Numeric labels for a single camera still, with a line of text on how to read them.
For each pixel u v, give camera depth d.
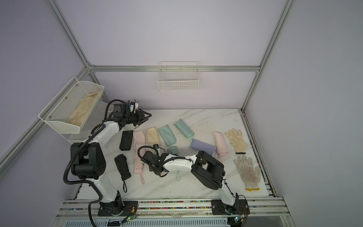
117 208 0.66
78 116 0.76
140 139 1.02
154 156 0.68
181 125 1.08
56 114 0.67
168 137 1.01
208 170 0.51
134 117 0.80
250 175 0.85
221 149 0.94
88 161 0.48
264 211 0.74
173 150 0.93
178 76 0.95
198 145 0.98
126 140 1.00
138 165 0.86
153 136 1.01
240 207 0.73
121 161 0.90
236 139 1.02
